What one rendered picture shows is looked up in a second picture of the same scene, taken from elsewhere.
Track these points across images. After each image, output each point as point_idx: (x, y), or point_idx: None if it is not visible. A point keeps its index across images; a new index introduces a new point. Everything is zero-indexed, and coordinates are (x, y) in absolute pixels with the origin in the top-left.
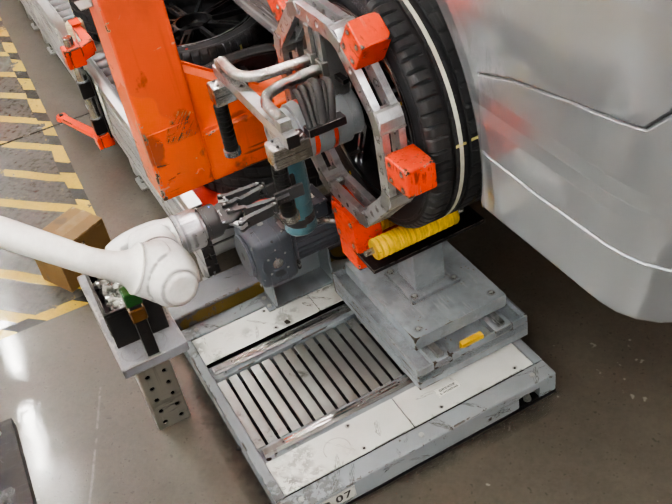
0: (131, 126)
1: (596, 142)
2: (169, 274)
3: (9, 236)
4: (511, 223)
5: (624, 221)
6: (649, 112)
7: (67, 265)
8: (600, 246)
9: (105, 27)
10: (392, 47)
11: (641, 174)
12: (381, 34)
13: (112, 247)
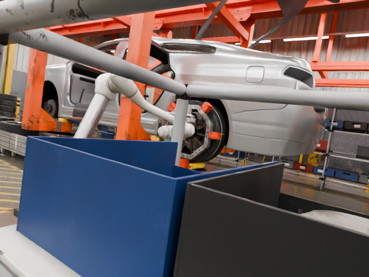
0: (118, 134)
1: (268, 115)
2: (191, 125)
3: (154, 106)
4: (237, 147)
5: (274, 131)
6: (283, 105)
7: (168, 116)
8: (267, 139)
9: (131, 101)
10: (210, 110)
11: (280, 118)
12: (211, 105)
13: (163, 126)
